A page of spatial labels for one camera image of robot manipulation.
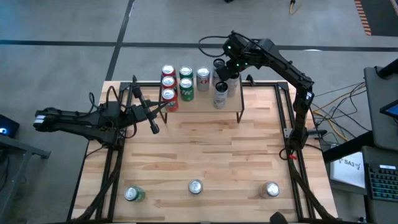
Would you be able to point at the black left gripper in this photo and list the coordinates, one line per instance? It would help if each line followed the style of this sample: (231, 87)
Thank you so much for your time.
(140, 113)

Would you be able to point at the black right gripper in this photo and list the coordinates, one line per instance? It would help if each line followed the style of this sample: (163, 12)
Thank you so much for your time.
(241, 54)

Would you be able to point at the red Fanta strawberry can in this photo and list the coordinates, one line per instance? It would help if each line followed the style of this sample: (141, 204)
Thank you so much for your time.
(169, 102)
(168, 70)
(168, 81)

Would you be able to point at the slim Celsius Arctic Vibe can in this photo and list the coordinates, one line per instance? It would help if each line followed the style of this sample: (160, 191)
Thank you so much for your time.
(233, 88)
(217, 63)
(220, 98)

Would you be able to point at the green Sprite can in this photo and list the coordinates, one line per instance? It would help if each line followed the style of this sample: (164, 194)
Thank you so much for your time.
(186, 71)
(131, 193)
(186, 91)

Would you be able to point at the silver Diet Coke can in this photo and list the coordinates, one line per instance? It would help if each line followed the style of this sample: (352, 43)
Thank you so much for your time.
(203, 81)
(271, 188)
(195, 186)

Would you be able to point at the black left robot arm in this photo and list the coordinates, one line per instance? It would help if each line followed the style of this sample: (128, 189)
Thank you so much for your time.
(71, 123)

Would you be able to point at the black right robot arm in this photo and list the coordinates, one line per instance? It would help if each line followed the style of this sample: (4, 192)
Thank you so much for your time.
(298, 93)

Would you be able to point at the wooden shelf black metal legs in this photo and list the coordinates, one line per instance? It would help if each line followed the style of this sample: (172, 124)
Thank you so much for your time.
(202, 102)

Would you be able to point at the grey metal side table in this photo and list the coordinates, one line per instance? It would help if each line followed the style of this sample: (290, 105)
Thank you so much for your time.
(28, 149)

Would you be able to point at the black desk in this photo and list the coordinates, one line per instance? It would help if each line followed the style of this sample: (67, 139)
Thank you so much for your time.
(329, 155)

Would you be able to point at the black device with blue light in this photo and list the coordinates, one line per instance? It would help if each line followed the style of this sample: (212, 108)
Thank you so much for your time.
(11, 124)

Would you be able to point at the black mat orange striped edge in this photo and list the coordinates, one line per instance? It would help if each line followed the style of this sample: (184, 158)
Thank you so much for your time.
(382, 18)

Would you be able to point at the white paper sign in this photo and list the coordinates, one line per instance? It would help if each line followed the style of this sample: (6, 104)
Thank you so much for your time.
(348, 171)

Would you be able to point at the tablet with blue screen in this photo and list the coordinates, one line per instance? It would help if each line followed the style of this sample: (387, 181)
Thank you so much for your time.
(392, 109)

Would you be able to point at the grey desk panel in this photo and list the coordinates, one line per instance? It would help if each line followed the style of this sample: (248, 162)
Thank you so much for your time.
(382, 133)

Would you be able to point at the backlit black keyboard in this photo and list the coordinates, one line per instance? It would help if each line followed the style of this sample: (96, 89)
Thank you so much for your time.
(384, 183)

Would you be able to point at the black aluminium frame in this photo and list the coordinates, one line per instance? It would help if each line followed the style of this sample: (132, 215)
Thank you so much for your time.
(283, 84)

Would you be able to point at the silver metal frame bracket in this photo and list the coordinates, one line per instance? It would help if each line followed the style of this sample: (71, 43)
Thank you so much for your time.
(287, 133)

